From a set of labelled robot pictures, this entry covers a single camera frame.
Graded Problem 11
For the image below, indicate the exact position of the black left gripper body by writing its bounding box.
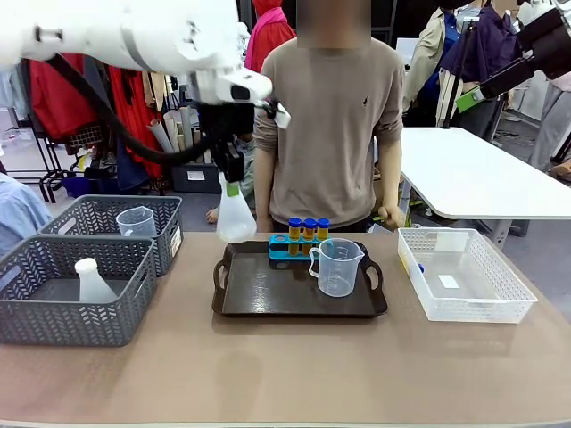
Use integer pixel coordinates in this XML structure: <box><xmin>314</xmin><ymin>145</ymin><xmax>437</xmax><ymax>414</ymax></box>
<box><xmin>198</xmin><ymin>103</ymin><xmax>255</xmax><ymax>155</ymax></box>

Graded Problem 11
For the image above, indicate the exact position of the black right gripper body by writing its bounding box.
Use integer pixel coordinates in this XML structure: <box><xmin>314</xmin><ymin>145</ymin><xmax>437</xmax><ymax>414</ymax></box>
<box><xmin>517</xmin><ymin>7</ymin><xmax>571</xmax><ymax>80</ymax></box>

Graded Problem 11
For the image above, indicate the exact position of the white translucent conical flask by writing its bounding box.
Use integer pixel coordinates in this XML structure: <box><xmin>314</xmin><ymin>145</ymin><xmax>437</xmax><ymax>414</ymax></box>
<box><xmin>74</xmin><ymin>258</ymin><xmax>120</xmax><ymax>303</ymax></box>
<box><xmin>216</xmin><ymin>172</ymin><xmax>259</xmax><ymax>244</ymax></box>

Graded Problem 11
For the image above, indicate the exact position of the clear plastic measuring beaker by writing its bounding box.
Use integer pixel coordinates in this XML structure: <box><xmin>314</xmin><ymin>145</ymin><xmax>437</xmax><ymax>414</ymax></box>
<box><xmin>115</xmin><ymin>207</ymin><xmax>157</xmax><ymax>237</ymax></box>
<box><xmin>308</xmin><ymin>238</ymin><xmax>366</xmax><ymax>299</ymax></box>

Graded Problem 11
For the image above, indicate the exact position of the person's left forearm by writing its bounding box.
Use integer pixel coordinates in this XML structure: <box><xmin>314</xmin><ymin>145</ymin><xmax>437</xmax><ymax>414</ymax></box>
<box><xmin>378</xmin><ymin>128</ymin><xmax>405</xmax><ymax>210</ymax></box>

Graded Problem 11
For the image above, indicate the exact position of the person's right forearm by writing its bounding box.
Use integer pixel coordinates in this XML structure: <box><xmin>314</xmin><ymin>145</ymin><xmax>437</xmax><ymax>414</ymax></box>
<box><xmin>254</xmin><ymin>146</ymin><xmax>274</xmax><ymax>220</ymax></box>

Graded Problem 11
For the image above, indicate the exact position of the person's left hand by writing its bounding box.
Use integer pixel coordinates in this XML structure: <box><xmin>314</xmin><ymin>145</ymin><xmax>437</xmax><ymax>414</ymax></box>
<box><xmin>377</xmin><ymin>203</ymin><xmax>407</xmax><ymax>231</ymax></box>

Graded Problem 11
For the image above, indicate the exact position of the dark storage bin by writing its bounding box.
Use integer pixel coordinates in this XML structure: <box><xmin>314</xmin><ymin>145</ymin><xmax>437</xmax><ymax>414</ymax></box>
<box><xmin>171</xmin><ymin>162</ymin><xmax>224</xmax><ymax>193</ymax></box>

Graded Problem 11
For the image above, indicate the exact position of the mannequin in purple shirt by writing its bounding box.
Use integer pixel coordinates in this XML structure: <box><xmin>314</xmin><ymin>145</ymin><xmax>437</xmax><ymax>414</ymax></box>
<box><xmin>439</xmin><ymin>4</ymin><xmax>524</xmax><ymax>86</ymax></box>

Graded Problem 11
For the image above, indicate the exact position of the tall grey paper roll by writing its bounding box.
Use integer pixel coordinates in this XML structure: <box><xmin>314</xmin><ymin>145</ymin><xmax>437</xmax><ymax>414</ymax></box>
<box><xmin>179</xmin><ymin>105</ymin><xmax>197</xmax><ymax>151</ymax></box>

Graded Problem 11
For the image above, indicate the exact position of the black tripod pole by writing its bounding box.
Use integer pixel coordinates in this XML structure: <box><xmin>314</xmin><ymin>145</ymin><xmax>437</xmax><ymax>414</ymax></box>
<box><xmin>443</xmin><ymin>17</ymin><xmax>481</xmax><ymax>130</ymax></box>

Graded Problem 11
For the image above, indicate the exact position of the white paper roll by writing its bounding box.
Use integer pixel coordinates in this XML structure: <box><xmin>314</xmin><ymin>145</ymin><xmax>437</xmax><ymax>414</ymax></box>
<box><xmin>162</xmin><ymin>111</ymin><xmax>185</xmax><ymax>152</ymax></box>

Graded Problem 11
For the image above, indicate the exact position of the grey trousers figure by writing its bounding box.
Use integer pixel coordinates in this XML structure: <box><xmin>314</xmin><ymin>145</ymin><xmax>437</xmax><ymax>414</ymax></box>
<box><xmin>528</xmin><ymin>73</ymin><xmax>571</xmax><ymax>173</ymax></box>

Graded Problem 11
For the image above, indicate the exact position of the grey paper roll slanted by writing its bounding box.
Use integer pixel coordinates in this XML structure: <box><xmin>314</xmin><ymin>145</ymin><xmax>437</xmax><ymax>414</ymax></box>
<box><xmin>146</xmin><ymin>119</ymin><xmax>178</xmax><ymax>152</ymax></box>

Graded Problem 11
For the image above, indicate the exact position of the grey plastic patterned basket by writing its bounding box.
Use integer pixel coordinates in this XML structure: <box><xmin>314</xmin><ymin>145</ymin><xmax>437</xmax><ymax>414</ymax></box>
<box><xmin>0</xmin><ymin>235</ymin><xmax>158</xmax><ymax>348</ymax></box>
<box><xmin>37</xmin><ymin>194</ymin><xmax>184</xmax><ymax>277</ymax></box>

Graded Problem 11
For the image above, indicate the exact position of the beige hanging garment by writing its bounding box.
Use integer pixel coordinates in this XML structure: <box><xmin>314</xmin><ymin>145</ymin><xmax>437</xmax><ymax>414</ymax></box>
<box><xmin>142</xmin><ymin>70</ymin><xmax>174</xmax><ymax>111</ymax></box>

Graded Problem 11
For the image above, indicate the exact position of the mannequin in beige coat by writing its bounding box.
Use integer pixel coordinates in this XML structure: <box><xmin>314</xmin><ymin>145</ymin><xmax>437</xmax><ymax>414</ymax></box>
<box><xmin>403</xmin><ymin>6</ymin><xmax>465</xmax><ymax>128</ymax></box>

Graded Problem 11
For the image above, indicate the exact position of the white desk top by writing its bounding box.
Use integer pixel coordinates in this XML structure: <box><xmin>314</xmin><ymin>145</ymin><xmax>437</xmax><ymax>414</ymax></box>
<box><xmin>399</xmin><ymin>127</ymin><xmax>571</xmax><ymax>220</ymax></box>

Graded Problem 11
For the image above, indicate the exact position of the blue test tube rack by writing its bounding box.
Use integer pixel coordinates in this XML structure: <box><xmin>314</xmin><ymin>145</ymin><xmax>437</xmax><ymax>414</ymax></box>
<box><xmin>268</xmin><ymin>234</ymin><xmax>334</xmax><ymax>263</ymax></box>

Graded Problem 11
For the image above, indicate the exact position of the long red dress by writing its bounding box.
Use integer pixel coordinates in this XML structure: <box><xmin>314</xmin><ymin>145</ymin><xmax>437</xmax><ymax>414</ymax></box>
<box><xmin>106</xmin><ymin>66</ymin><xmax>165</xmax><ymax>179</ymax></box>

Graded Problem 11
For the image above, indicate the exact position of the pink red garment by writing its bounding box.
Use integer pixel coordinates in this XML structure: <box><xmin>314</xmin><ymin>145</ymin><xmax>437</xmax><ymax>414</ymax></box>
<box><xmin>244</xmin><ymin>0</ymin><xmax>298</xmax><ymax>75</ymax></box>

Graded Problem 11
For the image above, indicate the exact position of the person in beige sweater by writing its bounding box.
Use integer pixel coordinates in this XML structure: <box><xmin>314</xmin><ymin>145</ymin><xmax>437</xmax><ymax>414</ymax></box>
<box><xmin>253</xmin><ymin>35</ymin><xmax>406</xmax><ymax>234</ymax></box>

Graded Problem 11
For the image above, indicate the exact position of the black serving tray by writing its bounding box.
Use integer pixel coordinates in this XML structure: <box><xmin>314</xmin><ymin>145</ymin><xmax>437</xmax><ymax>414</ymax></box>
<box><xmin>211</xmin><ymin>240</ymin><xmax>388</xmax><ymax>318</ymax></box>

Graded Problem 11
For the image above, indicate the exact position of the dark grey jacket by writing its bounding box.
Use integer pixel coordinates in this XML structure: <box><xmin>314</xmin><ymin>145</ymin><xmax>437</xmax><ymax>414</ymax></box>
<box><xmin>82</xmin><ymin>55</ymin><xmax>118</xmax><ymax>135</ymax></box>

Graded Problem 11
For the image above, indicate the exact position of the white desk leg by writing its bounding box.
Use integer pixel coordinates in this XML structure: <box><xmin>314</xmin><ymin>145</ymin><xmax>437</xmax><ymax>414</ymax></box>
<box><xmin>397</xmin><ymin>177</ymin><xmax>414</xmax><ymax>231</ymax></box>

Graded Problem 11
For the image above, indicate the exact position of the red jacket on hanger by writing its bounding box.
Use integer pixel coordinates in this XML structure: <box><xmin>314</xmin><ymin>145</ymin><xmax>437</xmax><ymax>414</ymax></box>
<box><xmin>29</xmin><ymin>57</ymin><xmax>97</xmax><ymax>140</ymax></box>

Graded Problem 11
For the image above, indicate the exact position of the black clothes rack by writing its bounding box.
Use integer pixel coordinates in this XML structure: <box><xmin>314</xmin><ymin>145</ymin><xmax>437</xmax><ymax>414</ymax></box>
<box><xmin>6</xmin><ymin>57</ymin><xmax>62</xmax><ymax>204</ymax></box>

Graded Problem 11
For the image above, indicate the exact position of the light blue shirt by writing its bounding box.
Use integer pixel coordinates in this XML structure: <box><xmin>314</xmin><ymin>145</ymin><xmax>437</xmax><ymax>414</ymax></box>
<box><xmin>0</xmin><ymin>171</ymin><xmax>55</xmax><ymax>258</ymax></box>

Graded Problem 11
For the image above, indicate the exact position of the pale grey hanging garment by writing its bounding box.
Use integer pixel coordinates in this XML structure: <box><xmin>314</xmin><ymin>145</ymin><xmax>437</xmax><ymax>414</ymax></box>
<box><xmin>0</xmin><ymin>62</ymin><xmax>32</xmax><ymax>118</ymax></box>

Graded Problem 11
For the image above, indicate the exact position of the white perforated plastic basket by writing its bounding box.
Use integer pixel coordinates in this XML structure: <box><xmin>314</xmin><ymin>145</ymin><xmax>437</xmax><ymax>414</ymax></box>
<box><xmin>396</xmin><ymin>226</ymin><xmax>539</xmax><ymax>325</ymax></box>

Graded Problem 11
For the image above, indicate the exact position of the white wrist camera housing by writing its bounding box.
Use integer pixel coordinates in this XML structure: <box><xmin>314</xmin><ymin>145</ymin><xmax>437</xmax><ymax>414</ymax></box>
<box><xmin>191</xmin><ymin>66</ymin><xmax>273</xmax><ymax>107</ymax></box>

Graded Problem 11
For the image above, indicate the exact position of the white cable tag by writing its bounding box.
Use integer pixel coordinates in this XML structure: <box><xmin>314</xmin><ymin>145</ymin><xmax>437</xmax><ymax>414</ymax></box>
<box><xmin>266</xmin><ymin>101</ymin><xmax>292</xmax><ymax>130</ymax></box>

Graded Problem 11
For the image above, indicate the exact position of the black robot cable hose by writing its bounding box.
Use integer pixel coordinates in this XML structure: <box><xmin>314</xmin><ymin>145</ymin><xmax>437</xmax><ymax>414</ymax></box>
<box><xmin>44</xmin><ymin>53</ymin><xmax>224</xmax><ymax>167</ymax></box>

